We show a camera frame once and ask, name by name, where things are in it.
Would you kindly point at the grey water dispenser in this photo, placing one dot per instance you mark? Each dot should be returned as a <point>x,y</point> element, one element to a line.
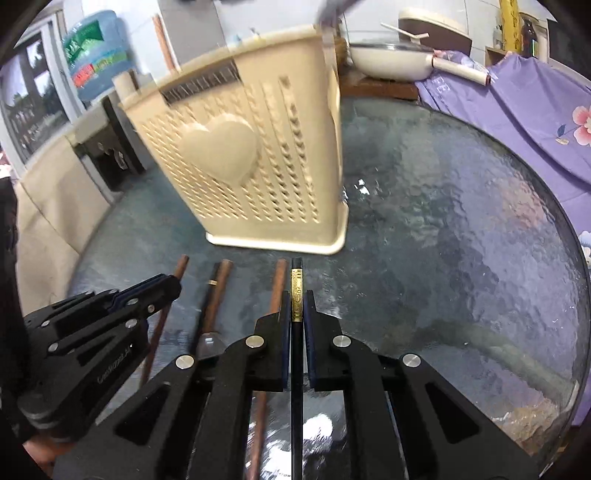
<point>108,150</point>

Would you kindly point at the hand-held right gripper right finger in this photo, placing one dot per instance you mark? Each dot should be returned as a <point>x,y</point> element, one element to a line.
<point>325,355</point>

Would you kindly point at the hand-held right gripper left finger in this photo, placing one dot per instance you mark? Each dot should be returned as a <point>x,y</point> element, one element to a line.
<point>268,353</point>

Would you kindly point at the brown and white rice cooker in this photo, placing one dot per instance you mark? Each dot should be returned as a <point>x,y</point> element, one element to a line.
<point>436,27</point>

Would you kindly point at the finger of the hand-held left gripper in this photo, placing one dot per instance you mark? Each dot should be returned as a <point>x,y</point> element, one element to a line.
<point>111,323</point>
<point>101,297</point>

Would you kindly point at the purple floral cloth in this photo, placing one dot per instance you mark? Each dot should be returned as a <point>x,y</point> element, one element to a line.
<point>531,106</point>

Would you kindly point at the paper cup dispenser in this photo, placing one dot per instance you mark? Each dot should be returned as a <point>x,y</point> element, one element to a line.
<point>123,84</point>

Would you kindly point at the sliding window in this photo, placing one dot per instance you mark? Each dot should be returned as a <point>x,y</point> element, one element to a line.
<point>32,101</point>

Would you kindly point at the blue water jug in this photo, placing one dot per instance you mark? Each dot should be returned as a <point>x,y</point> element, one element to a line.
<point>92,50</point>

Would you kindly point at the brown glass bottle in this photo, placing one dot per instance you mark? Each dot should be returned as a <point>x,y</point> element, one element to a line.
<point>529,33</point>

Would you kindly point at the black chopstick with gold band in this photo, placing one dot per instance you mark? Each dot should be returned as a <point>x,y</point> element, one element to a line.
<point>297,286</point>

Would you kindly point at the round glass table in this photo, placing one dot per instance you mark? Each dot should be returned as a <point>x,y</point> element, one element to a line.
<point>438,230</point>

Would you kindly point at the white pan with glass lid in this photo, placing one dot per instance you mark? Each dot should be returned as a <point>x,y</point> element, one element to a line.
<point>392,60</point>

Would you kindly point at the wooden counter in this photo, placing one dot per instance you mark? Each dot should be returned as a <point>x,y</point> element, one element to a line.
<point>383,88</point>

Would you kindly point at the beige cloth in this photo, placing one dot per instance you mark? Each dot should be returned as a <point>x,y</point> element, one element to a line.
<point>55,198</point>

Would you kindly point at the yellow film roll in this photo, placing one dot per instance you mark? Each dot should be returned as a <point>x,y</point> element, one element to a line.
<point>510,23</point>

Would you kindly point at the beige plastic utensil holder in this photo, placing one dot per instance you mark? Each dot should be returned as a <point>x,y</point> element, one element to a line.
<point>221,152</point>

